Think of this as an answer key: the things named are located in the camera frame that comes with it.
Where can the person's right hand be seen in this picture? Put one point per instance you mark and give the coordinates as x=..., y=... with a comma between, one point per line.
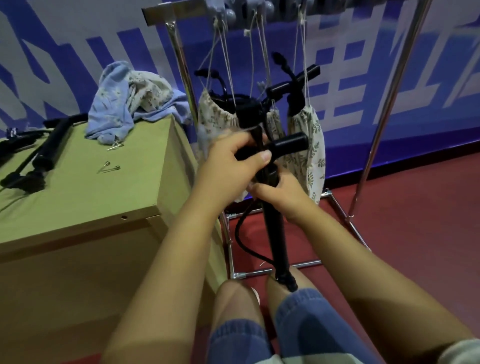
x=285, y=200

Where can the person's left hand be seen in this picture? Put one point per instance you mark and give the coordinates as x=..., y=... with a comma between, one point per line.
x=221, y=168

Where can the person's right thumb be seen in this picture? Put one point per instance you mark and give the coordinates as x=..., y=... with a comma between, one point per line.
x=264, y=189

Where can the person's left thumb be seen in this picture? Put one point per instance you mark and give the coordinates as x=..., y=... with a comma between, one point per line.
x=257, y=158

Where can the black hand air pump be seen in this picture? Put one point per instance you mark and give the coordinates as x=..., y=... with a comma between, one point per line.
x=275, y=232

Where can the person's right forearm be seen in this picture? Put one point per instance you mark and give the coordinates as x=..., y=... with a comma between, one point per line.
x=378, y=288

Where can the person's left forearm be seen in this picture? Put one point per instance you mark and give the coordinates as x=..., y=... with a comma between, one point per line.
x=161, y=277

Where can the narrow floral cloth bag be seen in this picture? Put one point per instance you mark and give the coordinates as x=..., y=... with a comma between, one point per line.
x=309, y=150

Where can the wide floral cloth bag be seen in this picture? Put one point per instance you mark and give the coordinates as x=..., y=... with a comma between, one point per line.
x=213, y=116

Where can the person's right leg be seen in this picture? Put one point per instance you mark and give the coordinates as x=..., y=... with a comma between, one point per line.
x=287, y=298

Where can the person's leg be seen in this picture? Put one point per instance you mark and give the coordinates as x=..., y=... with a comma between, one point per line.
x=234, y=303
x=287, y=298

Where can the person's left leg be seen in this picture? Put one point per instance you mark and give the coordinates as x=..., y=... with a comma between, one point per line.
x=234, y=303

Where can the cream floral cloth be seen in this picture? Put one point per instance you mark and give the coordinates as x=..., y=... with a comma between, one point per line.
x=148, y=92

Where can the silver safety pin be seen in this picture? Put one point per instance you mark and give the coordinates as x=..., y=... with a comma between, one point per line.
x=114, y=146
x=110, y=168

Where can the grey ball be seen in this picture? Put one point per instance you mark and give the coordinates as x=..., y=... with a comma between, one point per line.
x=262, y=4
x=229, y=15

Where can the chrome metal clothes rack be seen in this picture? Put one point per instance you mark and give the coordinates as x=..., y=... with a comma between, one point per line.
x=390, y=93

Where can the blue denim shorts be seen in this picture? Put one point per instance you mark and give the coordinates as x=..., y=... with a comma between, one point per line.
x=311, y=330

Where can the blue floral cloth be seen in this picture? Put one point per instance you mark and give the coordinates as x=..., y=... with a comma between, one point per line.
x=108, y=112

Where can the wooden cabinet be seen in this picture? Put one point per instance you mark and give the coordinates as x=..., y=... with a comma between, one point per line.
x=93, y=210

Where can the black hand pump with stand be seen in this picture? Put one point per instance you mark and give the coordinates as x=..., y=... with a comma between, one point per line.
x=48, y=150

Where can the white shirt sleeve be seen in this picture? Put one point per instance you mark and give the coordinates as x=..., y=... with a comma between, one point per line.
x=463, y=354

